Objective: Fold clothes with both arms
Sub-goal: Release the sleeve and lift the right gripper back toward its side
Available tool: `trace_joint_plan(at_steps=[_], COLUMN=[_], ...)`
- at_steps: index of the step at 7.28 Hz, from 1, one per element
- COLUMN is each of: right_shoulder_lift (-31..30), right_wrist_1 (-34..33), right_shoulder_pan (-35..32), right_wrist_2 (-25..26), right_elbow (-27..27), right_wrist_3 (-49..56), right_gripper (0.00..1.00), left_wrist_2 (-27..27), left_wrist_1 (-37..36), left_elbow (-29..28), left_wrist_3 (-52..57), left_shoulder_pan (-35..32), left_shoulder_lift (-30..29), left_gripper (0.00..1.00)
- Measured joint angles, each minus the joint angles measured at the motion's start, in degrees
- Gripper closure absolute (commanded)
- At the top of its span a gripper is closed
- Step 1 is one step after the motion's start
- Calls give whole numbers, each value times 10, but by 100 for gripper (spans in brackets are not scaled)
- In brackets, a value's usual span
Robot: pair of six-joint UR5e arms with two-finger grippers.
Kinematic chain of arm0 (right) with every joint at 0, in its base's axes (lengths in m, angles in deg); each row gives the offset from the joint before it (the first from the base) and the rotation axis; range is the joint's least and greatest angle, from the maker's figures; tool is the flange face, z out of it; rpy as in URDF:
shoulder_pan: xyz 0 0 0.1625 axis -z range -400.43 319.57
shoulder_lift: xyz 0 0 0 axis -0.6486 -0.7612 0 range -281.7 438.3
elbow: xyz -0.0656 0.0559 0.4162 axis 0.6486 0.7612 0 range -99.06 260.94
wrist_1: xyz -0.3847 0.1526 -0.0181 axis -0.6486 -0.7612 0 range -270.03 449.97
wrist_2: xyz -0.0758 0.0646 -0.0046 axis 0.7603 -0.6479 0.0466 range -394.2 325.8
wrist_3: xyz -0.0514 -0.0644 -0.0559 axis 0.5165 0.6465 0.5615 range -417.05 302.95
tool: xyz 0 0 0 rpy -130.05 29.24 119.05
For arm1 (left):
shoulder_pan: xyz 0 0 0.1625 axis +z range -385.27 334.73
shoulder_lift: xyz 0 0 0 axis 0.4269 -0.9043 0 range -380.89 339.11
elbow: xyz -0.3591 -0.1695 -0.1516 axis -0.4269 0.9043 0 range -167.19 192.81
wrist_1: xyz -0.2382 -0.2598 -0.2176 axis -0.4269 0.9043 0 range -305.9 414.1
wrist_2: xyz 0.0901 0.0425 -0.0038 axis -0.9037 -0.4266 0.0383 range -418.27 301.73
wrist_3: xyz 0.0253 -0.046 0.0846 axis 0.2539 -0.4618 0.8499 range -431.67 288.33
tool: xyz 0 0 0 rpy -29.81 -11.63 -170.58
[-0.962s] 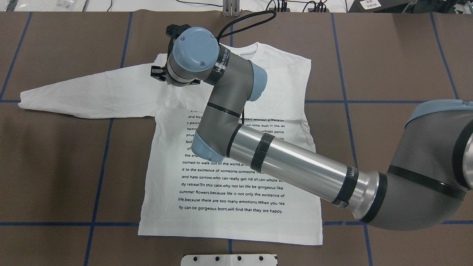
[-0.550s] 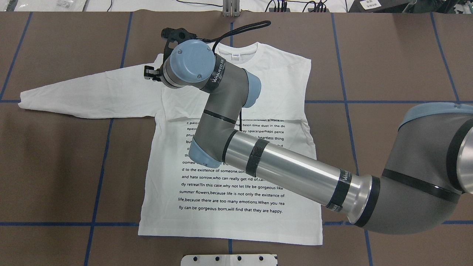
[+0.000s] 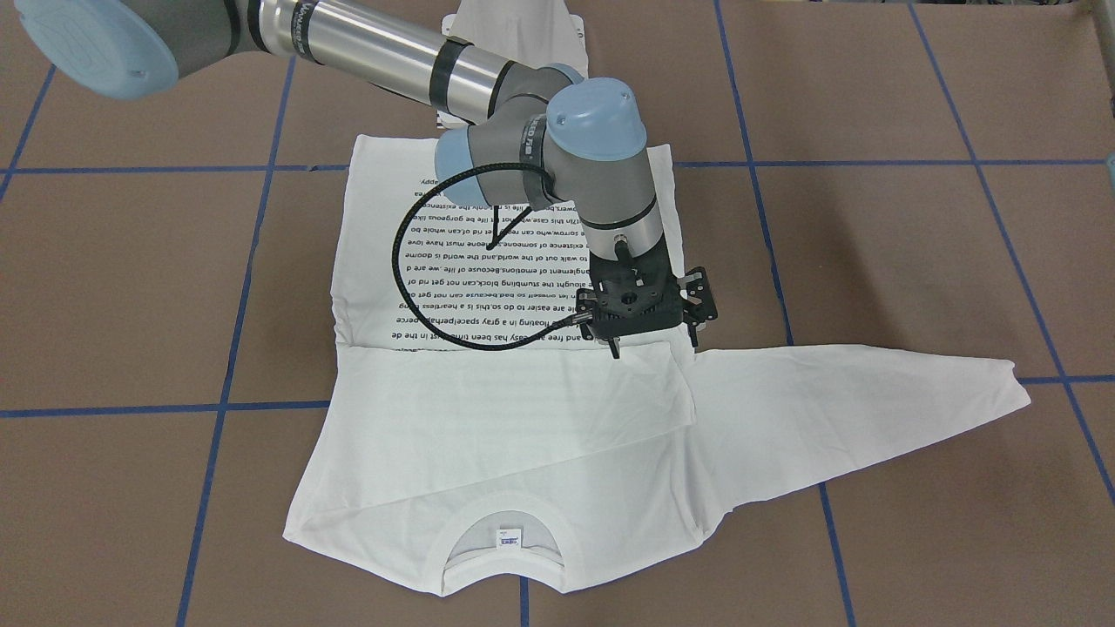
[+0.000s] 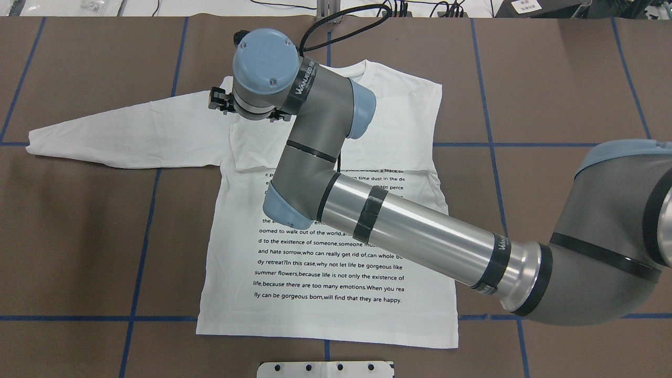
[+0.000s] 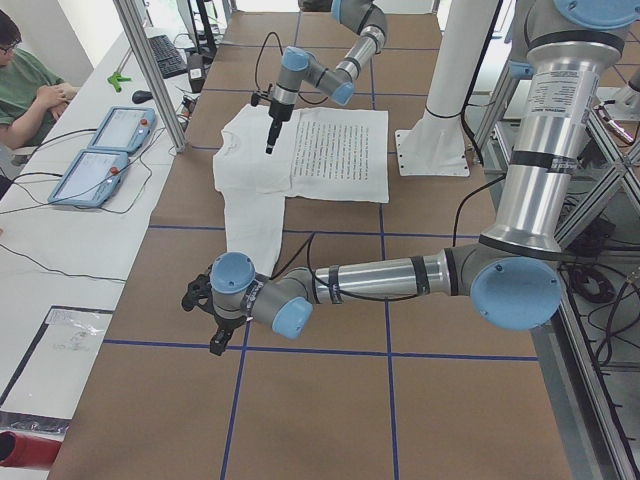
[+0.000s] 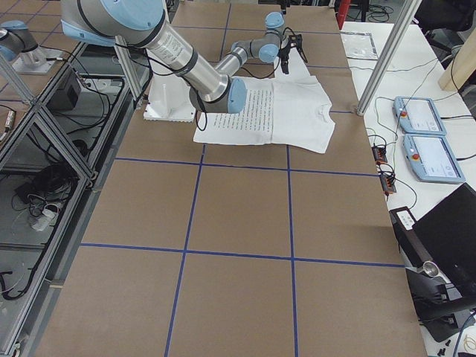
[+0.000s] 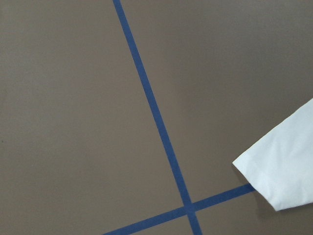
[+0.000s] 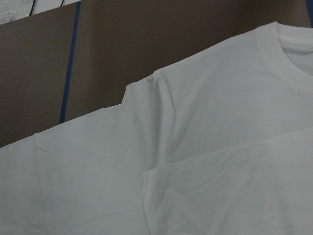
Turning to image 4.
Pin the white long-sleeve printed shirt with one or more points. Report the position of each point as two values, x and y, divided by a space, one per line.
264 279

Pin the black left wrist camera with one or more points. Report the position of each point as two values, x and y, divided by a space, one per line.
219 100

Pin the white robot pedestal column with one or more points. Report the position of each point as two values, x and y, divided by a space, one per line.
327 369

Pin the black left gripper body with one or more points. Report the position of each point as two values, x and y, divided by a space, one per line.
218 100

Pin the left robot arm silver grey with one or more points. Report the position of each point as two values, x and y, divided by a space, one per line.
603 259

